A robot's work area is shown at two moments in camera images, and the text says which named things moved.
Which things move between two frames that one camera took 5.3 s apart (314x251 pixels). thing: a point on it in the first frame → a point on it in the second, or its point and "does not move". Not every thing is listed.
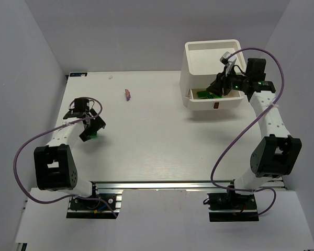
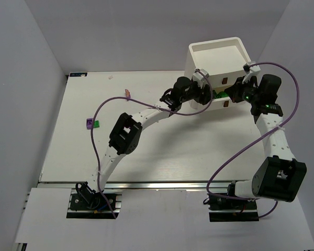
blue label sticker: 78,74 does not move
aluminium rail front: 156,185 does not move
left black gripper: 93,125 → 204,94
